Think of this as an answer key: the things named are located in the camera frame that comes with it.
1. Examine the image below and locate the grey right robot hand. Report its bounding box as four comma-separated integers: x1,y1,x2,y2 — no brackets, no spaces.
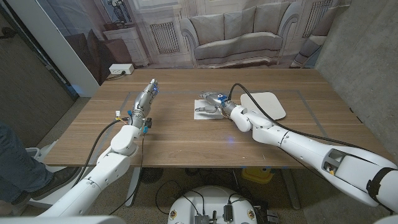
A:
195,91,238,118

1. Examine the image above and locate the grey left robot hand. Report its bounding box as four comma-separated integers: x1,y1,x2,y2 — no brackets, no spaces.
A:
127,78,159,130

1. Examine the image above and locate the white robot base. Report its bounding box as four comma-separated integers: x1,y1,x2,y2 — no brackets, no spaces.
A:
167,185,258,224

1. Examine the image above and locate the white square paper plate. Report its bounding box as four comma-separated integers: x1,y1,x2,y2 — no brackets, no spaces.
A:
240,91,287,121

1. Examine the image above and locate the white power strip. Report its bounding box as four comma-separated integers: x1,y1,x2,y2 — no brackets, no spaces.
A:
108,63,135,75

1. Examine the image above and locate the printed living room backdrop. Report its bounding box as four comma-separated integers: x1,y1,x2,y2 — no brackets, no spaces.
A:
35,0,352,86

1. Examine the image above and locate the black round fan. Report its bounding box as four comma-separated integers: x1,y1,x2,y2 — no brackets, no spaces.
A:
139,167,164,185

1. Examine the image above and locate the yellow object under table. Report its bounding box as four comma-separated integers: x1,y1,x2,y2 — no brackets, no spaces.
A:
241,167,274,184

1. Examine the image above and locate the white table leg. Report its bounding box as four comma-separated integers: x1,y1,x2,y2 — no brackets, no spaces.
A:
281,167,302,210
124,167,143,208

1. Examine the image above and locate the dark brown shoe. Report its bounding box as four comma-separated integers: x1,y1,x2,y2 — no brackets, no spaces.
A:
12,166,82,205

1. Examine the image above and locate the white plastic floor base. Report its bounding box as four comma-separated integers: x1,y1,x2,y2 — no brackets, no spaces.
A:
24,139,66,174

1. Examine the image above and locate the person's leg in jeans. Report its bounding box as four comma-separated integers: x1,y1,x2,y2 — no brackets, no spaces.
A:
0,121,53,203

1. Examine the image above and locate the white robot chest shell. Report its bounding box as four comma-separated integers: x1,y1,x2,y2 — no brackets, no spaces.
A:
0,215,125,224

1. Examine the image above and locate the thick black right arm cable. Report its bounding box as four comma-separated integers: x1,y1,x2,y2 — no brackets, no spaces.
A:
228,83,371,153

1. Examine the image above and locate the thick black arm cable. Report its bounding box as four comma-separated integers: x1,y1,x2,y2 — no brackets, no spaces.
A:
228,83,371,153
72,118,130,189

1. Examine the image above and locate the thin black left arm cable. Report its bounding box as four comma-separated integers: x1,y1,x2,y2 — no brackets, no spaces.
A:
108,133,146,215

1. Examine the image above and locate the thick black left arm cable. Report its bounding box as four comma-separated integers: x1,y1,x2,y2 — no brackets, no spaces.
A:
72,118,130,189

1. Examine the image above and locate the black floor cable loop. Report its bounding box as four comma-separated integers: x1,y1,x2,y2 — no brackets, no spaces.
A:
154,179,206,216

